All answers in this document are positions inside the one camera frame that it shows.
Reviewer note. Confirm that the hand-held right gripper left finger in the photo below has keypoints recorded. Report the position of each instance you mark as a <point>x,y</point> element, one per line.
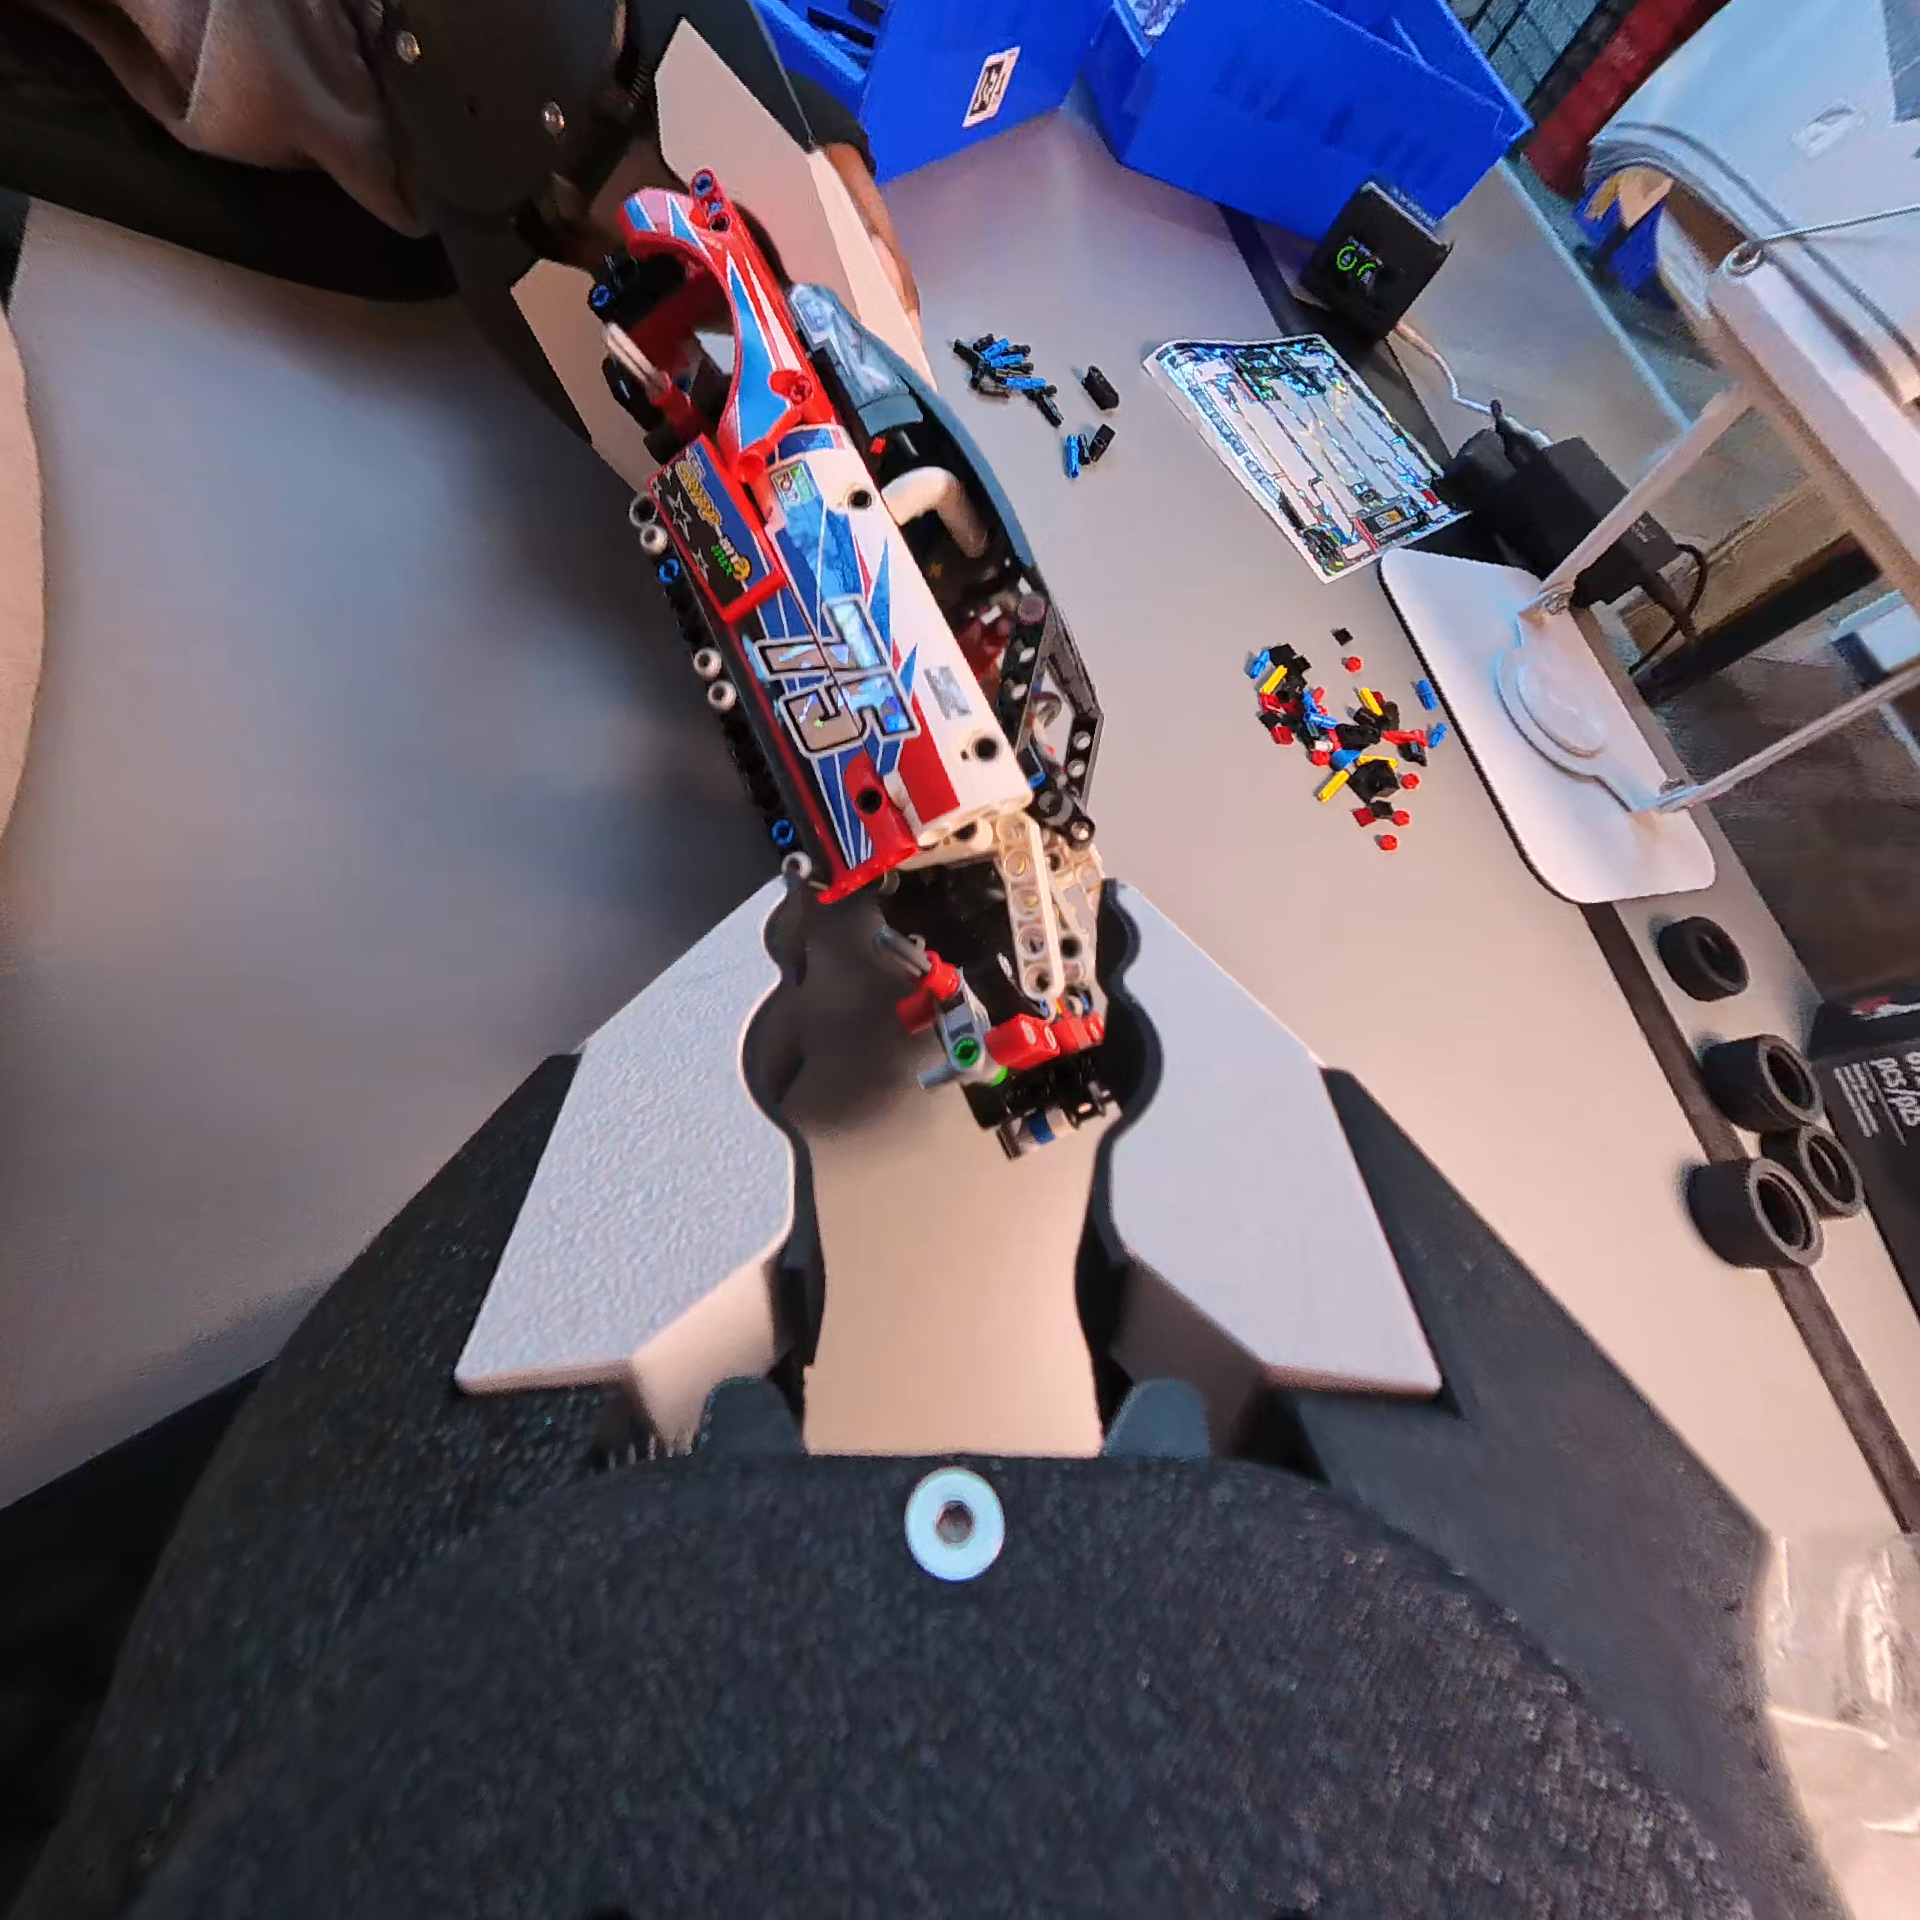
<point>629,1200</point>

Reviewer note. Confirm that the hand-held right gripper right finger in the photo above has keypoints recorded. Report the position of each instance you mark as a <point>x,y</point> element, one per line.
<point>1260,1214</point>

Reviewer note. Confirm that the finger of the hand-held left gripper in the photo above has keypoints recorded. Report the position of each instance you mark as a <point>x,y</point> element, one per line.
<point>562,323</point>
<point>750,150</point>

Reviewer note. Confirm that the red curved lego fender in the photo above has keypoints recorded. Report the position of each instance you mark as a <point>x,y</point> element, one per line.
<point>757,330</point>

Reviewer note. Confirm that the lego race car model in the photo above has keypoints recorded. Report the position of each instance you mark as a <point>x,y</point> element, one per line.
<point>840,646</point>

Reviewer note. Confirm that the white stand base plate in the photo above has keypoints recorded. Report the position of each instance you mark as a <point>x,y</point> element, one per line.
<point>1560,826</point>

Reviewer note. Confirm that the person's left forearm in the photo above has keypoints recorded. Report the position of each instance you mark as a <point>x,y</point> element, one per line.
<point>269,90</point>

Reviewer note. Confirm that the pile of lego pins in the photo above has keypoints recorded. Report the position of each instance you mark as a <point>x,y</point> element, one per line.
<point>1003,375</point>

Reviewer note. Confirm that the black lego connector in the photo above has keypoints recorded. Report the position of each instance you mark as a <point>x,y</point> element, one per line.
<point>1100,387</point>

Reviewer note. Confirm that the pile of small lego pieces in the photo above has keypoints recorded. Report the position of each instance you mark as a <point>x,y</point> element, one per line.
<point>1349,734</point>

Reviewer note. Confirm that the black lego set box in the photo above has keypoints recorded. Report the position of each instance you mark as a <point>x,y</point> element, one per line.
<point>1875,1096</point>

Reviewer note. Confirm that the person's left hand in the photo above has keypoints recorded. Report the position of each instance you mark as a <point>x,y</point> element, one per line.
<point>884,255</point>

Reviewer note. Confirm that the blue bin with white tag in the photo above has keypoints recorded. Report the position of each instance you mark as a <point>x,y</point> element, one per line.
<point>930,77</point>

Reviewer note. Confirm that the blue plastic bin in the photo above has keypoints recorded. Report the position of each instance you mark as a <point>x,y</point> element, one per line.
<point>1290,105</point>

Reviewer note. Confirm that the person's beige sweatshirt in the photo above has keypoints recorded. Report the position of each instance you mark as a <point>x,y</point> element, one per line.
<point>14,599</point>

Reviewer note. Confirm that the holographic sticker sheet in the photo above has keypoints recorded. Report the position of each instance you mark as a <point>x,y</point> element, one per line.
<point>1305,451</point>

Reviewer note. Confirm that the black device with green display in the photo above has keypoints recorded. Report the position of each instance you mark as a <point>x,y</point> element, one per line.
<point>1372,255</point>

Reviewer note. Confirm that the clear plastic bags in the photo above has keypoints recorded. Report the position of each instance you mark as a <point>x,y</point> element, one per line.
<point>1845,1681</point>

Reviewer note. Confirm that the black power adapter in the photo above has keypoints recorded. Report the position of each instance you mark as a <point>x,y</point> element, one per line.
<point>1560,495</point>

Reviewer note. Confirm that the stack of red crates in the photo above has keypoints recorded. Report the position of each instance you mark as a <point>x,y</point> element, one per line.
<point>1605,77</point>

